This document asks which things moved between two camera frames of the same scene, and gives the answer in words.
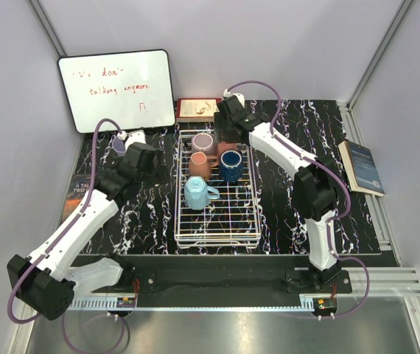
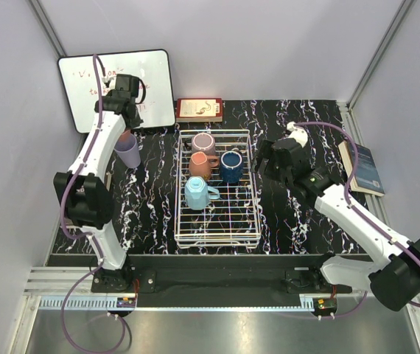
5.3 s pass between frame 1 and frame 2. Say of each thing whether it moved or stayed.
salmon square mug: stayed
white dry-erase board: stayed
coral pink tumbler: moved
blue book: stayed
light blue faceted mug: stayed
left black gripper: moved
